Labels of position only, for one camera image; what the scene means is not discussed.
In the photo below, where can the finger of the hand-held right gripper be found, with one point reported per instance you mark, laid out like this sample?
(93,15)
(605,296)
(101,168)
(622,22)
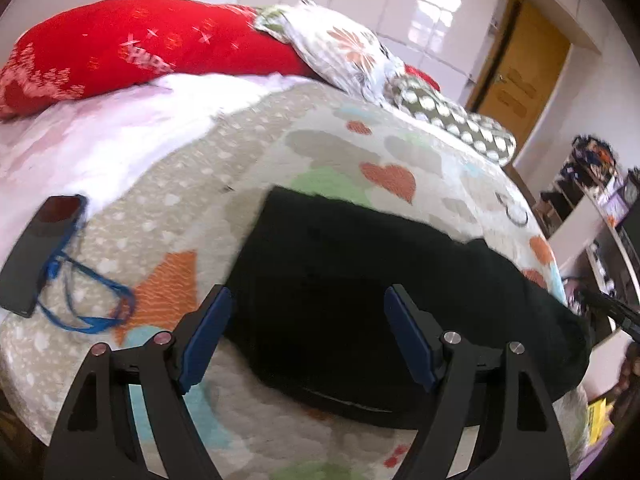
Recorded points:
(612,307)

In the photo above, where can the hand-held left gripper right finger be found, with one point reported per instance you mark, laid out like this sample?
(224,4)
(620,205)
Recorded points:
(407,335)

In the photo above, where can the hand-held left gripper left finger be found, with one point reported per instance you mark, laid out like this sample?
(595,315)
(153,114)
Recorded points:
(207,332)

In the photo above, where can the black pants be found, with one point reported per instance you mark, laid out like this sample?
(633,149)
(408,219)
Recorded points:
(360,280)

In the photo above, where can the white shelf unit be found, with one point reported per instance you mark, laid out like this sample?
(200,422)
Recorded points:
(575,230)

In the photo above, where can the heart-printed blanket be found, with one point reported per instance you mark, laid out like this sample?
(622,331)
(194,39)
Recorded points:
(240,160)

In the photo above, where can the black smartphone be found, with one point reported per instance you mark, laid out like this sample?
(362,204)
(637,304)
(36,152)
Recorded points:
(37,255)

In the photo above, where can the olive polka dot pillow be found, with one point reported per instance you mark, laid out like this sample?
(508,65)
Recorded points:
(450,115)

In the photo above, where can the pale pink bed sheet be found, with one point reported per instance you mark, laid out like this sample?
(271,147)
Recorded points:
(100,135)

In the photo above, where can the wooden door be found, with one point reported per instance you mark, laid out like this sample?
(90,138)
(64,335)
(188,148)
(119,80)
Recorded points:
(520,80)

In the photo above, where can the floral white pillow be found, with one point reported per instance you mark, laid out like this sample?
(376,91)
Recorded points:
(340,45)

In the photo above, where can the red patterned pillow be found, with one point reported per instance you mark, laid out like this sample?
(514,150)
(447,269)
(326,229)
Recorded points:
(125,45)

